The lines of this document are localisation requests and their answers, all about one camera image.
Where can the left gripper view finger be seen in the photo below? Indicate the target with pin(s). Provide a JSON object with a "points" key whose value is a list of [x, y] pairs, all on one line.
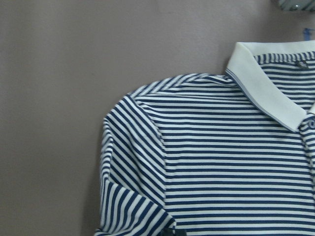
{"points": [[172, 232]]}

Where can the blue white striped polo shirt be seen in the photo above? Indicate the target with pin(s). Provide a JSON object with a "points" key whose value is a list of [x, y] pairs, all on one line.
{"points": [[215, 155]]}

